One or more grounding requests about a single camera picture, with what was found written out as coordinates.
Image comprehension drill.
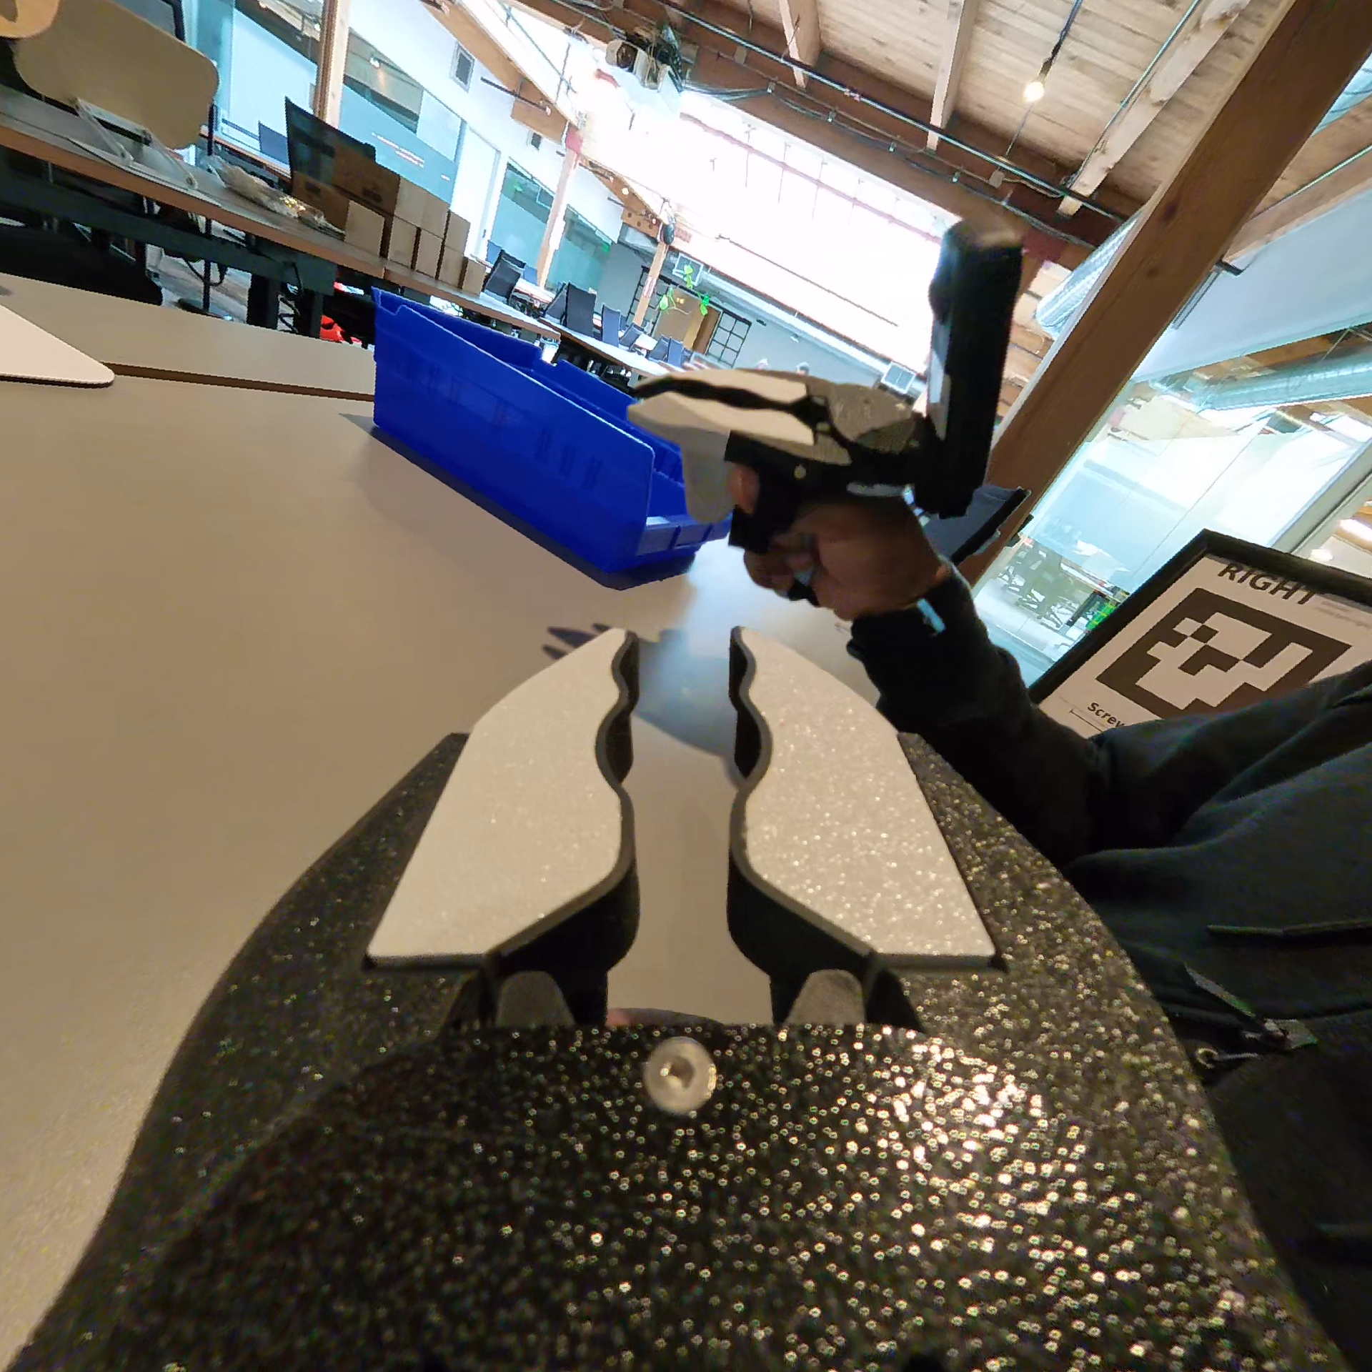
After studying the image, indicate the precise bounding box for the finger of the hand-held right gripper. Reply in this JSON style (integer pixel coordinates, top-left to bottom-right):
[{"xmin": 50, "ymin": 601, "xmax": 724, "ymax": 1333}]
[
  {"xmin": 682, "ymin": 369, "xmax": 925, "ymax": 526},
  {"xmin": 628, "ymin": 382, "xmax": 822, "ymax": 469}
]

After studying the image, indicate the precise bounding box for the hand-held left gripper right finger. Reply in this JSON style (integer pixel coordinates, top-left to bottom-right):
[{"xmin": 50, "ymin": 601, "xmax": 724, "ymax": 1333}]
[{"xmin": 729, "ymin": 626, "xmax": 1000, "ymax": 965}]

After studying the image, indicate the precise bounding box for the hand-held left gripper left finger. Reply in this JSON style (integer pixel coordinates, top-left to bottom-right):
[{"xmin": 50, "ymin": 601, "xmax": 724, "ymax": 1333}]
[{"xmin": 370, "ymin": 628, "xmax": 640, "ymax": 965}]

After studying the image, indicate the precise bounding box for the blue plastic bin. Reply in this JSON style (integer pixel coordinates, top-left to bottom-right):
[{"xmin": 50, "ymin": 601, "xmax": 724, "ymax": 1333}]
[{"xmin": 371, "ymin": 289, "xmax": 733, "ymax": 586}]

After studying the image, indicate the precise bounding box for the person's right forearm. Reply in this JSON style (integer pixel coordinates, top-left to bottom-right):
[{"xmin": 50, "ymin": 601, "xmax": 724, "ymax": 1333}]
[{"xmin": 848, "ymin": 567, "xmax": 1127, "ymax": 863}]

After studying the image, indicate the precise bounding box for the person's right hand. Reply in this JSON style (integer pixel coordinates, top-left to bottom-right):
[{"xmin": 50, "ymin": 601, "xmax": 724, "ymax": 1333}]
[{"xmin": 726, "ymin": 460, "xmax": 951, "ymax": 622}]

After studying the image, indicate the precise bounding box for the wooden pillar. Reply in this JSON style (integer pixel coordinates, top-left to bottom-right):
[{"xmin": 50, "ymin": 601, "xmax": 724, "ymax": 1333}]
[{"xmin": 965, "ymin": 0, "xmax": 1372, "ymax": 584}]

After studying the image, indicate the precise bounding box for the black framed marker sign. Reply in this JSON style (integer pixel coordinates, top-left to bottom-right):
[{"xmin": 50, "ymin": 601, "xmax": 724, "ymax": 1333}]
[{"xmin": 1029, "ymin": 530, "xmax": 1372, "ymax": 741}]

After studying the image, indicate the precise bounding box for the stack of cardboard boxes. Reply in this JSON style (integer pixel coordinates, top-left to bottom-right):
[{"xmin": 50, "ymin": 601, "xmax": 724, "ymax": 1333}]
[{"xmin": 286, "ymin": 100, "xmax": 490, "ymax": 294}]

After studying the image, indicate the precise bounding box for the white poster stand base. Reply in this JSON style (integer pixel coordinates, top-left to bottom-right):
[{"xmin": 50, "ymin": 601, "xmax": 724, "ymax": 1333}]
[{"xmin": 0, "ymin": 305, "xmax": 116, "ymax": 388}]

